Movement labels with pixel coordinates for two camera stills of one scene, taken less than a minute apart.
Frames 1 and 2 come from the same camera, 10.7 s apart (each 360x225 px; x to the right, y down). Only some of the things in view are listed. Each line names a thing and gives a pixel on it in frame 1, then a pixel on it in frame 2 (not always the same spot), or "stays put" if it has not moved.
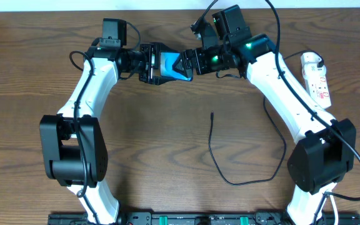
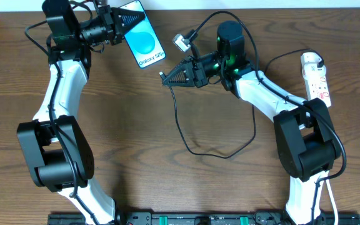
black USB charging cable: x=279 y=126 → x=161 y=74
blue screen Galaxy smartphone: x=167 y=60 → x=142 y=40
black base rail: x=205 y=218 stays put
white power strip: x=318 y=89 stays put
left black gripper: x=150 y=62 → x=114 y=25
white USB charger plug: x=309 y=61 stays put
